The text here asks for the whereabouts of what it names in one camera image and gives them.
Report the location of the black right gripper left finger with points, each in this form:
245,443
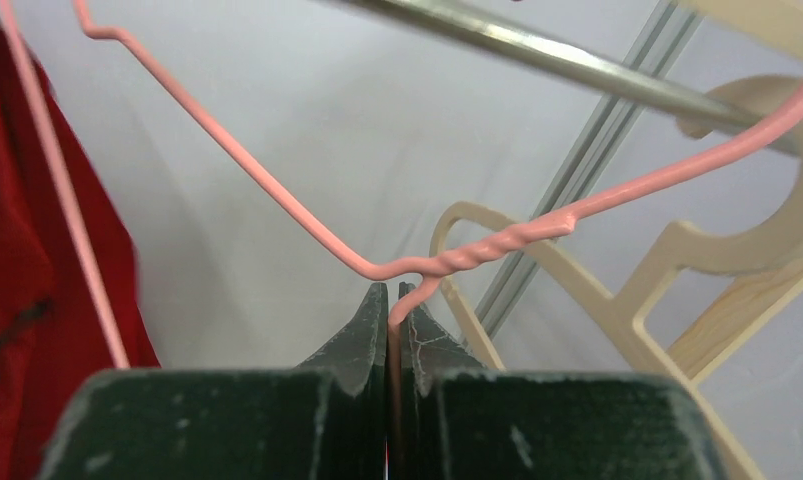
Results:
322,419

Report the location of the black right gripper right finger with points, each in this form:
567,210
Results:
462,420

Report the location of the pink wire hanger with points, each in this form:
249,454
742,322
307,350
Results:
506,237

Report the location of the red dress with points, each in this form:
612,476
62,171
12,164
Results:
50,336

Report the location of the beige plastic hanger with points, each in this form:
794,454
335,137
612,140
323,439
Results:
768,246

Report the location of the pink plastic hanger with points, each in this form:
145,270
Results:
64,186

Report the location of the wooden clothes rack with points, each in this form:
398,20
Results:
739,312

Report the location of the metal hanging rod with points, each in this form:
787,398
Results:
509,40

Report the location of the aluminium corner rail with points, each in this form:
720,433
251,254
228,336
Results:
655,50

